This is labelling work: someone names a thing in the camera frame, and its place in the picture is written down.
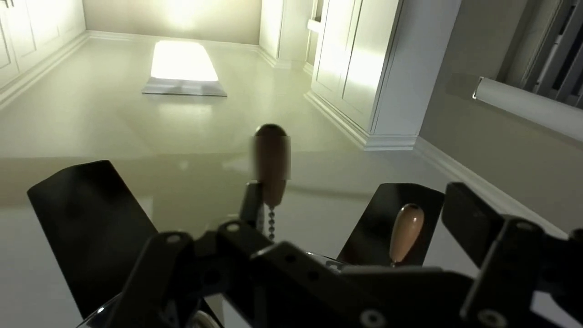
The white blinds valance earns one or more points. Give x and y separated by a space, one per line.
533 107

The white upper kitchen cabinet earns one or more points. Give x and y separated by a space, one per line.
377 64

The ceiling fan with lights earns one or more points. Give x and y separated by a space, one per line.
96 231

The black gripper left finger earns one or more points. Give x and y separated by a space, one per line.
176 271

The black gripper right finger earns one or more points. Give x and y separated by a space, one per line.
515 259

